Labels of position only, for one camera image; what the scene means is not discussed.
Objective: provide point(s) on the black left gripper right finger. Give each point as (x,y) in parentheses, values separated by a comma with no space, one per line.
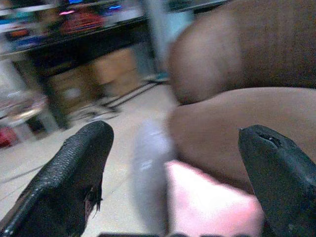
(281,177)

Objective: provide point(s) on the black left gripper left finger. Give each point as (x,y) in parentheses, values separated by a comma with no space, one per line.
(61,182)

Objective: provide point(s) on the brown sofa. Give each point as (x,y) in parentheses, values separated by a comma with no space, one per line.
(247,74)

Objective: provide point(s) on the red object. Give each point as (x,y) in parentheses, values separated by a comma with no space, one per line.
(6,137)

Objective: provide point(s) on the brown cardboard box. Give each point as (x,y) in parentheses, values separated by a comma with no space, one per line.
(111,71)

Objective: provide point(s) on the black shelf table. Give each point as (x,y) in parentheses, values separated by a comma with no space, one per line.
(74,44)

